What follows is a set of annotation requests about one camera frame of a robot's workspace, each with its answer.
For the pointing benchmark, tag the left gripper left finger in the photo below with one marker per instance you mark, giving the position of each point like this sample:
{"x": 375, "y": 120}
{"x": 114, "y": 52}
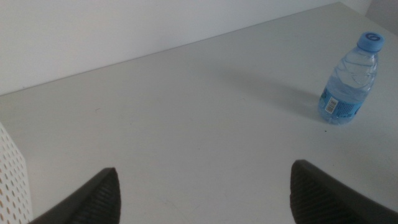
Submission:
{"x": 96, "y": 202}

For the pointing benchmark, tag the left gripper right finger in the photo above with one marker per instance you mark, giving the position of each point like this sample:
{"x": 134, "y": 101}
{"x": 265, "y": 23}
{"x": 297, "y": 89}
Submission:
{"x": 320, "y": 199}

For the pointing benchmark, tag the clear water bottle blue cap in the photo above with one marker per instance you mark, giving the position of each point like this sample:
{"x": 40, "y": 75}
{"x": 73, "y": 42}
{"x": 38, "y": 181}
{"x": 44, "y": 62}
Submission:
{"x": 348, "y": 87}

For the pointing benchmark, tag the white perforated plastic basket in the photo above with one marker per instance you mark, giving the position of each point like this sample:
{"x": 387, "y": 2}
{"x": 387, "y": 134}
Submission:
{"x": 12, "y": 186}

